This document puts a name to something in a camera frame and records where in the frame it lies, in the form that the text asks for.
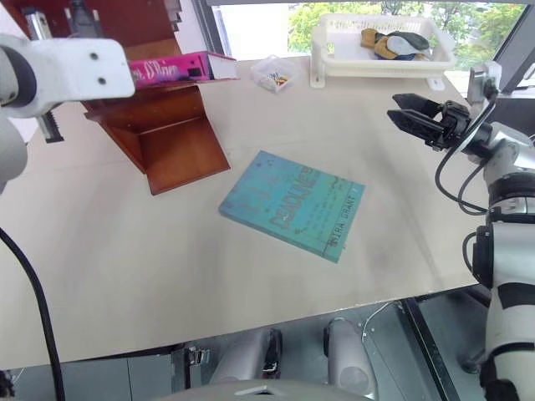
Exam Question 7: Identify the dark window frame post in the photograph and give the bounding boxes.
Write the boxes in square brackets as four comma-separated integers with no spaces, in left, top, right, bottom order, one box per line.
[195,0,236,60]

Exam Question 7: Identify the light grey cloth item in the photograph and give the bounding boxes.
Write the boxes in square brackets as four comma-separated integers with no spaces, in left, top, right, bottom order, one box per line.
[383,35,420,58]

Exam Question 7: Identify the dark green cloth item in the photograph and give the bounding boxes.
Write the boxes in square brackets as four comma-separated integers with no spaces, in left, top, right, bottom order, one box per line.
[391,30,431,53]

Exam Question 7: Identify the teal paperback book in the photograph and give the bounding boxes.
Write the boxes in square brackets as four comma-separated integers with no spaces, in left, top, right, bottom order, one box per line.
[218,150,368,265]

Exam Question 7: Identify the black table frame bar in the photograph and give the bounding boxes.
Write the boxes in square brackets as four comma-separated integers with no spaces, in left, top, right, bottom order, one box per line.
[400,297,463,401]

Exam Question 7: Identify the red-brown wooden bookshelf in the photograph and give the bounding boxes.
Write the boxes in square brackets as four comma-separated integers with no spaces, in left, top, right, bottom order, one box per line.
[0,0,232,196]

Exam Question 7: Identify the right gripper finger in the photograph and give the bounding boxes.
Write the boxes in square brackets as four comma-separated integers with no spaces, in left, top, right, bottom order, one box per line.
[391,93,445,121]
[386,109,442,146]

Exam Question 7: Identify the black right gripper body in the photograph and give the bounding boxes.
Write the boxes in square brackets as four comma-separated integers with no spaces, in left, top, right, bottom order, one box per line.
[430,99,472,154]

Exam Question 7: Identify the colourful small clips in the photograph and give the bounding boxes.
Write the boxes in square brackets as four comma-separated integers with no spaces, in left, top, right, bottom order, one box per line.
[264,70,293,89]

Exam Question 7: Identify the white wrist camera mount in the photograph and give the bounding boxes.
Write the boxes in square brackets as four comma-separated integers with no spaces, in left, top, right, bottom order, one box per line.
[466,61,502,106]
[25,36,137,118]

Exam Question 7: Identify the thin white wire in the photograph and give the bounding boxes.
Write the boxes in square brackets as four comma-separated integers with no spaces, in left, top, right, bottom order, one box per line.
[359,301,405,341]

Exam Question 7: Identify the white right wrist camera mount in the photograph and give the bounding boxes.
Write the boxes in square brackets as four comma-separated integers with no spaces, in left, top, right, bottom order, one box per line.
[466,61,502,106]

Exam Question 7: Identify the black right elbow cable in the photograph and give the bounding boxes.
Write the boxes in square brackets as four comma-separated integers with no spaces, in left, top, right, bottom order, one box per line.
[461,231,495,290]

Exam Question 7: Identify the grey rounded shape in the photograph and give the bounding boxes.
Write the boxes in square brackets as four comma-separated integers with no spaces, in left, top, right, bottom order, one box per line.
[323,317,380,400]
[207,327,284,388]

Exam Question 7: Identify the grey curved robot torso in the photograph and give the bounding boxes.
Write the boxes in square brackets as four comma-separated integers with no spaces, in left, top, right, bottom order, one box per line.
[156,378,377,401]

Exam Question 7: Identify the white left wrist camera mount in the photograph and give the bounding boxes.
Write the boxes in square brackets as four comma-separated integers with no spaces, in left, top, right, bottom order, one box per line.
[25,36,137,118]

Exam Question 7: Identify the pink book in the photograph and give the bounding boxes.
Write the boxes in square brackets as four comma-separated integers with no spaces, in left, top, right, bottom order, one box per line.
[126,50,242,90]

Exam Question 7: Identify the white plastic basket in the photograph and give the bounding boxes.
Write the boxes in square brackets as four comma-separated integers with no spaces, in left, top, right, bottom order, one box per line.
[308,13,458,89]

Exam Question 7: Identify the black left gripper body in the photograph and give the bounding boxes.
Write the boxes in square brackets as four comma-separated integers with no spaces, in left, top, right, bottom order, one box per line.
[38,109,66,145]

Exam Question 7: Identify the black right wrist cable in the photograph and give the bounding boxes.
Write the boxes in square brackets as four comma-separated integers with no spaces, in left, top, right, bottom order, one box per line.
[434,94,498,216]

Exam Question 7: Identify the grey metal bracket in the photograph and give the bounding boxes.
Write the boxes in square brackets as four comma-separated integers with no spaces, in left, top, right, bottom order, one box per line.
[163,0,184,33]

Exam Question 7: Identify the dark slanted window pillar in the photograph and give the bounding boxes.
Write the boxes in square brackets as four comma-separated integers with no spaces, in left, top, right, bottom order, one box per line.
[492,5,535,98]

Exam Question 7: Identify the small clear plastic container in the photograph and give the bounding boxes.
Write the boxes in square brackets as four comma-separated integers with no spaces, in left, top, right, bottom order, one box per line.
[249,53,299,95]

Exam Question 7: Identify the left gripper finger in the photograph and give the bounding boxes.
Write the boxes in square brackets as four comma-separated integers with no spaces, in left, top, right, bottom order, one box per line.
[23,9,48,42]
[68,0,104,39]

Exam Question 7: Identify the metal table clasp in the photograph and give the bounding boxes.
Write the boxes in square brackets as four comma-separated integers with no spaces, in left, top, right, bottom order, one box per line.
[183,345,211,369]

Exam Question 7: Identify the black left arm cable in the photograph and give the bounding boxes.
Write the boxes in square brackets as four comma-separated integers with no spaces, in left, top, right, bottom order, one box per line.
[0,227,66,401]

